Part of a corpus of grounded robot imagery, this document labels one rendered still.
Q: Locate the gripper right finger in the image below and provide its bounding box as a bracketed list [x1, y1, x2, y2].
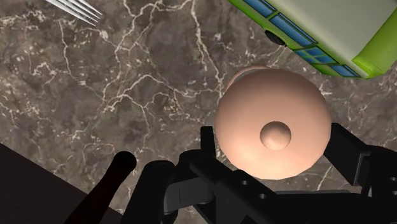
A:
[323, 122, 397, 206]

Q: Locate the green toy bus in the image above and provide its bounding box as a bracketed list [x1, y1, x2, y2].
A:
[228, 0, 397, 80]

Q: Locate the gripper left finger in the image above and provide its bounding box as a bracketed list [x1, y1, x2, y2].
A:
[120, 125, 277, 224]

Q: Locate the peach round jar with knob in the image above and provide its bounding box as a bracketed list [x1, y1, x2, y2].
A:
[214, 65, 332, 181]

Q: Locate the silver fork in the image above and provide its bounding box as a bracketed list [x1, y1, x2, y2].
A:
[45, 0, 103, 27]

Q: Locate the dark brown rounded stick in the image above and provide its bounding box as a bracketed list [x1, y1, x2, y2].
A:
[64, 150, 137, 224]

